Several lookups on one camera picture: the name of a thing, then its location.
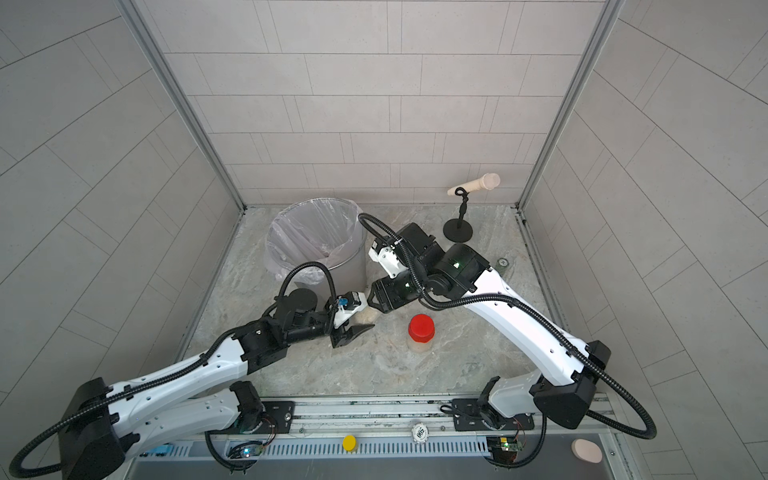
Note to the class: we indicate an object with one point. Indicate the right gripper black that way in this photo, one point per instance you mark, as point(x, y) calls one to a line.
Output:
point(380, 294)

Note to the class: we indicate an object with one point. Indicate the grey mesh waste bin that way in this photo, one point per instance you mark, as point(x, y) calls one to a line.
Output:
point(351, 264)

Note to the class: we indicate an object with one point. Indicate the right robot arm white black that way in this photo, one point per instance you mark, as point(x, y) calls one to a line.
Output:
point(568, 369)

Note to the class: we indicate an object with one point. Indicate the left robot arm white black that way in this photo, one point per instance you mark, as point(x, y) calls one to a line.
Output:
point(104, 425)

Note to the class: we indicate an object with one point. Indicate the red lidded rice jar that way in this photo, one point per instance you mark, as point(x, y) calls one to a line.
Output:
point(421, 332)

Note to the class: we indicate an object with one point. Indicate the black stand with round base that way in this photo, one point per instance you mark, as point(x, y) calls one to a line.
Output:
point(458, 230)

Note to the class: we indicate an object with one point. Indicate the yellow round button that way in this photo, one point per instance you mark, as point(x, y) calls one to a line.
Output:
point(349, 443)

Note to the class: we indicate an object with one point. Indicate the clear plastic bin liner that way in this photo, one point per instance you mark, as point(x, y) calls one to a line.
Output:
point(312, 237)

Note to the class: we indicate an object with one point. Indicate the left circuit board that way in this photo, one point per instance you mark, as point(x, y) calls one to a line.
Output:
point(245, 451)

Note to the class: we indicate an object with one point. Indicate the circuit board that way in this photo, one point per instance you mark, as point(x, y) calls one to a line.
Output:
point(504, 450)
point(245, 451)

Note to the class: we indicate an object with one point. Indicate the right circuit board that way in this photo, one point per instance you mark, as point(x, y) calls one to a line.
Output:
point(504, 450)

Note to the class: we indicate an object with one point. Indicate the blue toy car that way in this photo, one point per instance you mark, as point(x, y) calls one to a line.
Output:
point(159, 451)

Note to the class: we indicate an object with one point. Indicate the pink oval pad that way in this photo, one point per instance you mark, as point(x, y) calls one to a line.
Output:
point(587, 451)

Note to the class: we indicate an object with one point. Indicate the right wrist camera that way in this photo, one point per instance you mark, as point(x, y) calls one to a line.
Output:
point(387, 257)

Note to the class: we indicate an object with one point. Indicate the beige handle on stand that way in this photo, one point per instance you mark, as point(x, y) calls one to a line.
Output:
point(488, 181)

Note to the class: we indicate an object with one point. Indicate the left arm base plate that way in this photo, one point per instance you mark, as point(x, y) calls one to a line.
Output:
point(276, 418)

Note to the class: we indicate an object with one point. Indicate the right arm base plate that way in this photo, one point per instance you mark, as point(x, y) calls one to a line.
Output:
point(466, 415)

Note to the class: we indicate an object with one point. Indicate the aluminium rail frame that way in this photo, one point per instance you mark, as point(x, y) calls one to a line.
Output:
point(382, 426)

